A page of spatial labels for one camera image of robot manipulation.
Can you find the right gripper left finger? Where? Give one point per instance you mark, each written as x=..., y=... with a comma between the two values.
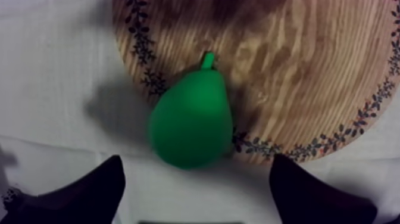
x=84, y=197

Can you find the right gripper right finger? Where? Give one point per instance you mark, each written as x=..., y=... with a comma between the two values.
x=309, y=197

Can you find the round wooden board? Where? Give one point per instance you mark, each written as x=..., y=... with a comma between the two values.
x=297, y=72

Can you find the green toy pear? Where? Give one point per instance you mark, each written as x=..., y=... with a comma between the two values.
x=192, y=122

